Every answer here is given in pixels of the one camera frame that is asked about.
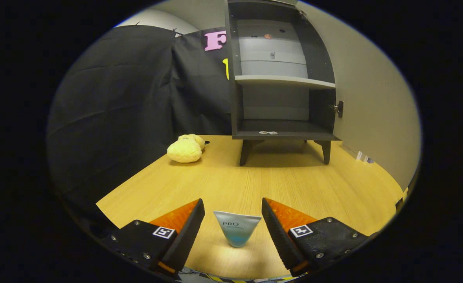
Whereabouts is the grey cabinet shelf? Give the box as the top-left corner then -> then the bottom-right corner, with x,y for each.
235,75 -> 336,89

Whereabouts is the yellow plush toy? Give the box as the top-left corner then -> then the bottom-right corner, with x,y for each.
167,134 -> 206,164

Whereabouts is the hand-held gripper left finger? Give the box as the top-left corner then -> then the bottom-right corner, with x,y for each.
98,198 -> 206,279

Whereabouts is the black backdrop cloth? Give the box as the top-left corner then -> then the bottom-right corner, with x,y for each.
46,25 -> 234,236

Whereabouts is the beige cabinet door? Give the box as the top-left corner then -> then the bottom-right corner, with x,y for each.
296,0 -> 421,191

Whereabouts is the white and blue tube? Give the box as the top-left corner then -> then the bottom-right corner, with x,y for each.
213,210 -> 262,248

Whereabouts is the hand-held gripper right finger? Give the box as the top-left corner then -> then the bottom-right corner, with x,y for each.
261,198 -> 370,277

